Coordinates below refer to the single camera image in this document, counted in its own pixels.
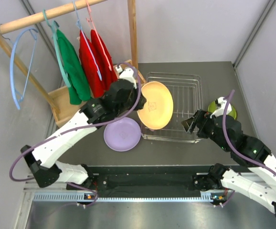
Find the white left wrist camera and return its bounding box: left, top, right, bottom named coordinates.
left=115, top=66, right=137, bottom=89

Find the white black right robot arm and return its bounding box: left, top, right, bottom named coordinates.
left=181, top=110, right=276, bottom=217

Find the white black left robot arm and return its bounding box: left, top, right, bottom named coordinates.
left=21, top=78, right=146, bottom=189

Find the grey slotted cable duct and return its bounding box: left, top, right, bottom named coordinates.
left=32, top=192, right=228, bottom=202

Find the green plate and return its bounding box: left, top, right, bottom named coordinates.
left=208, top=100, right=238, bottom=120

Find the light blue empty hanger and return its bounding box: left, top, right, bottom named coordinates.
left=9, top=27, right=40, bottom=110

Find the red shirt left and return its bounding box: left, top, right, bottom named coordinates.
left=79, top=32, right=104, bottom=98

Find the pink hanger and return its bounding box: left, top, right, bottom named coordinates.
left=85, top=0, right=112, bottom=71

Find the red shirt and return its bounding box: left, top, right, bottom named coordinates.
left=90, top=30, right=117, bottom=91
left=79, top=32, right=104, bottom=98

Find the teal hanger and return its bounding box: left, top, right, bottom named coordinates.
left=42, top=10, right=71, bottom=88

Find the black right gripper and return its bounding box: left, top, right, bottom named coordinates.
left=180, top=108, right=229, bottom=152

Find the red shirt right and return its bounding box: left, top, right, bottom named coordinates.
left=90, top=30, right=117, bottom=91

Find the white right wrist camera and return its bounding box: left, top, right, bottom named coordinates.
left=211, top=97, right=232, bottom=117

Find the wooden clothes rack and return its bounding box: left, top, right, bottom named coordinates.
left=0, top=0, right=146, bottom=129

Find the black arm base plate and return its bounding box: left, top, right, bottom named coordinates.
left=66, top=173, right=227, bottom=191

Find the green shirt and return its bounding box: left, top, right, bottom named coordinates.
left=56, top=30, right=91, bottom=105

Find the purple plastic plate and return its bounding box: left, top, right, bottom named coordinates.
left=104, top=117, right=141, bottom=152

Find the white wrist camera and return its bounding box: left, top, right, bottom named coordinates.
left=115, top=66, right=137, bottom=89
left=211, top=97, right=232, bottom=117

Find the yellow plastic plate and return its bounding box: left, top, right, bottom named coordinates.
left=138, top=81, right=173, bottom=130

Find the metal wire dish rack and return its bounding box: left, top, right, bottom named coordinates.
left=140, top=72, right=203, bottom=144

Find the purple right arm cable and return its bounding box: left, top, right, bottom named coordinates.
left=209, top=89, right=276, bottom=207

